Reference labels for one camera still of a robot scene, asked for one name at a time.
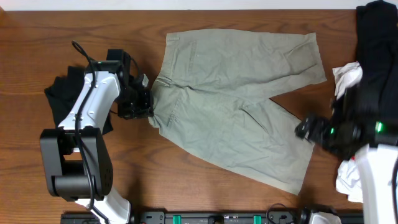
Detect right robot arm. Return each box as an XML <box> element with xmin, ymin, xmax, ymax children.
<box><xmin>295</xmin><ymin>84</ymin><xmax>397</xmax><ymax>223</ymax></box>

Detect khaki green shorts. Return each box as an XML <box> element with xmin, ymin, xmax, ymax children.
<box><xmin>149</xmin><ymin>29</ymin><xmax>326</xmax><ymax>195</ymax></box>

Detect black garment at right edge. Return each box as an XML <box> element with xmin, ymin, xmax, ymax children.
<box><xmin>356</xmin><ymin>1</ymin><xmax>397</xmax><ymax>119</ymax></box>

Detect black folded polo shirt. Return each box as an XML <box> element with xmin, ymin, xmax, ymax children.
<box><xmin>44</xmin><ymin>66</ymin><xmax>121</xmax><ymax>134</ymax></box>

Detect white crumpled garment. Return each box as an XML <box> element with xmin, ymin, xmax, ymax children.
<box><xmin>331</xmin><ymin>61</ymin><xmax>364</xmax><ymax>203</ymax></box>

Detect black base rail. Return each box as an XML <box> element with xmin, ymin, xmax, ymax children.
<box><xmin>60</xmin><ymin>203</ymin><xmax>364</xmax><ymax>224</ymax></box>

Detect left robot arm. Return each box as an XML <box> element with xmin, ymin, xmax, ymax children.
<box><xmin>40</xmin><ymin>49</ymin><xmax>154</xmax><ymax>223</ymax></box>

